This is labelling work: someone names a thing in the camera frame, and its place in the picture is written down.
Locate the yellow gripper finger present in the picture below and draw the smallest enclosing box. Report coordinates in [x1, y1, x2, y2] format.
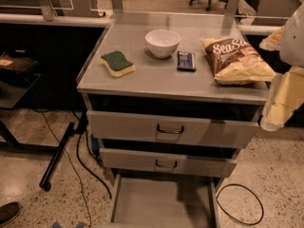
[260, 66, 304, 131]
[259, 27, 283, 51]

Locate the green and yellow sponge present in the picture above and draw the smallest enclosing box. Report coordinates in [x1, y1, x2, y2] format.
[101, 51, 135, 78]

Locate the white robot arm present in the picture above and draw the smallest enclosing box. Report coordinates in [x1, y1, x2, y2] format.
[260, 4, 304, 131]

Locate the top grey drawer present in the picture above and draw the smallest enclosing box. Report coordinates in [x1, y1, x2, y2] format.
[87, 110, 258, 148]

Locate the middle grey drawer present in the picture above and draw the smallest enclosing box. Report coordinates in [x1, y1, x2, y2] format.
[100, 148, 237, 178]

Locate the grey metal drawer cabinet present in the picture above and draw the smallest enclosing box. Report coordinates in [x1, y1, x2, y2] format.
[76, 10, 271, 228]

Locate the bottom grey open drawer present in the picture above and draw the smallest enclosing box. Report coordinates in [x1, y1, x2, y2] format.
[106, 173, 220, 228]

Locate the yellow brown chip bag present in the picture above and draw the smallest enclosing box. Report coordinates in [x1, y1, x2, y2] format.
[200, 38, 276, 86]

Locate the dark blue snack bar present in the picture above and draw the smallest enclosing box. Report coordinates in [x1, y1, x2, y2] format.
[177, 51, 197, 71]

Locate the white ceramic bowl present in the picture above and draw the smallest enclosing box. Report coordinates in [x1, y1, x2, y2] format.
[145, 29, 181, 59]

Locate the black stand leg with wheel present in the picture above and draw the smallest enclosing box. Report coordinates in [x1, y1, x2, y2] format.
[39, 123, 74, 192]

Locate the dark side table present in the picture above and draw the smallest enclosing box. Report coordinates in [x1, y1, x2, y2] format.
[0, 52, 39, 153]

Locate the dark shoe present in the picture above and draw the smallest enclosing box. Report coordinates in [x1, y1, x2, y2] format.
[0, 201, 22, 227]

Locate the black looped floor cable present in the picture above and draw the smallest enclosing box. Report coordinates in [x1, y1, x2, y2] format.
[216, 183, 265, 227]

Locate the black cable by cabinet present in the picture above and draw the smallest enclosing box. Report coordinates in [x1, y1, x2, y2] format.
[75, 128, 113, 200]

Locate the thin black floor cable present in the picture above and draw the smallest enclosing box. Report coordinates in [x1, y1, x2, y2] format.
[31, 107, 93, 228]

